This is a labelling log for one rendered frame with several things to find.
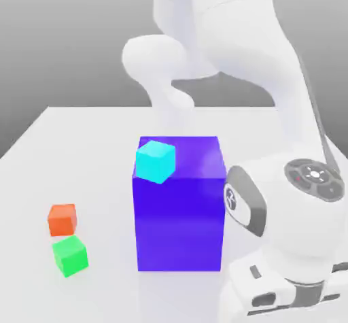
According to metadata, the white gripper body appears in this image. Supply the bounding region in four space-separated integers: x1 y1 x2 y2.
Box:
239 293 348 323

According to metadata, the small cyan cube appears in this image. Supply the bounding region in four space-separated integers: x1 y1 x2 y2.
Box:
135 139 177 185

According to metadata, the small green cube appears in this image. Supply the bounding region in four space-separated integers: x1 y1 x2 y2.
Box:
52 235 90 279

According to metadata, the small orange cube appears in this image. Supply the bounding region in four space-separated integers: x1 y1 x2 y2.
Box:
47 203 77 237

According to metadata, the large blue box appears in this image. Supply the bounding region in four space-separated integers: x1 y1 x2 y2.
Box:
132 135 227 273

